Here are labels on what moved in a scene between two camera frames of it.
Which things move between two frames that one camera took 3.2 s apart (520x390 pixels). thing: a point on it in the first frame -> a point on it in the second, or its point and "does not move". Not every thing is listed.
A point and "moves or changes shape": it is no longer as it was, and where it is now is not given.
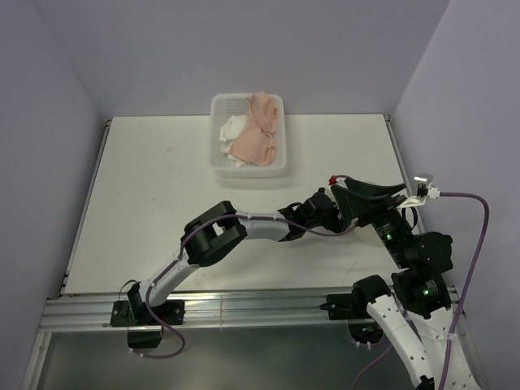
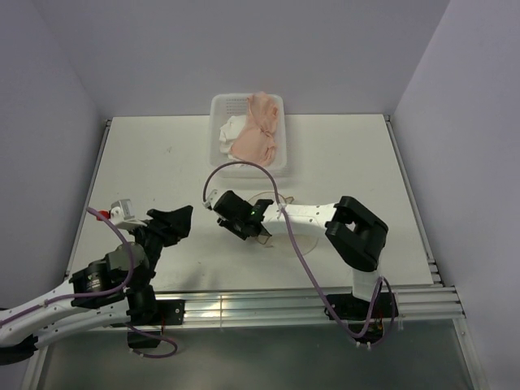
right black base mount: [351, 307] does not move
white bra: [234, 126] does not move
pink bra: [257, 141] does not move
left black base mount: [123, 314] does not move
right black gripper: [378, 189] -> [227, 223]
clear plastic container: [361, 241] moves or changes shape
